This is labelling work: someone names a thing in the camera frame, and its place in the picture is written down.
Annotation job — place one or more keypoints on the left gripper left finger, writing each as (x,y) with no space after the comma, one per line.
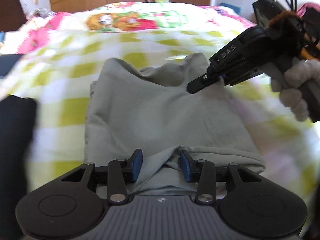
(122,173)

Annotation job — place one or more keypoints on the right gloved hand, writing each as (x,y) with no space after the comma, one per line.
(298,74)

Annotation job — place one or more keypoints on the black folded garment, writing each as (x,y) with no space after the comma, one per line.
(17,123)

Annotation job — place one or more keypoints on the dark wooden headboard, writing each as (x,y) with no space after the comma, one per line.
(12,16)

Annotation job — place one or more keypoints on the grey-green pants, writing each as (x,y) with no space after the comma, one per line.
(150,109)

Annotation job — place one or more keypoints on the colourful checked bed quilt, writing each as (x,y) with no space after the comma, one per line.
(58,77)

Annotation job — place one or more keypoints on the dark blue notebook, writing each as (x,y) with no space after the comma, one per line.
(7,62)

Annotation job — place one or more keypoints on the blue foam mat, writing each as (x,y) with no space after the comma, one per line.
(231,6)

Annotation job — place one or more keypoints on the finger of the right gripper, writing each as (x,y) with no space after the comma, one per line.
(201,82)
(235,77)

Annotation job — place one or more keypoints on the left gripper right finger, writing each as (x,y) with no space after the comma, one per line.
(202,172)

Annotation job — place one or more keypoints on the pink bag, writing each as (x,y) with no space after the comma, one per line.
(302,10)

